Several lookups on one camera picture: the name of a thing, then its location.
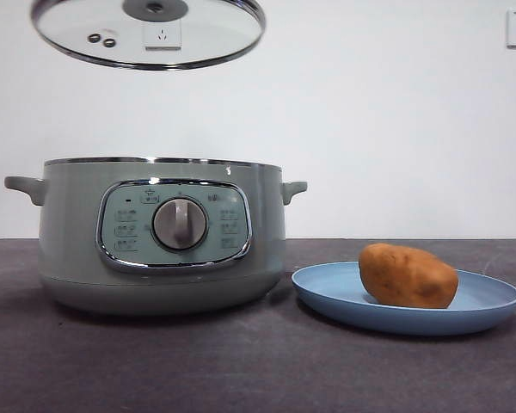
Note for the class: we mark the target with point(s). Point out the pale green electric steamer pot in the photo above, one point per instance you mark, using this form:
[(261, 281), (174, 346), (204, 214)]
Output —
[(69, 241)]

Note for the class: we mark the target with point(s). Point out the blue round plate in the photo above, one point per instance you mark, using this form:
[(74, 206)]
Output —
[(335, 288)]

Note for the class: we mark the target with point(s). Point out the brown potato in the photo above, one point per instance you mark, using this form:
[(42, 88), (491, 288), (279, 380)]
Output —
[(406, 277)]

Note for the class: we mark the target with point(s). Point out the glass lid with green knob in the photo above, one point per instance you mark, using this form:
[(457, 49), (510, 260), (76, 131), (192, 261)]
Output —
[(112, 26)]

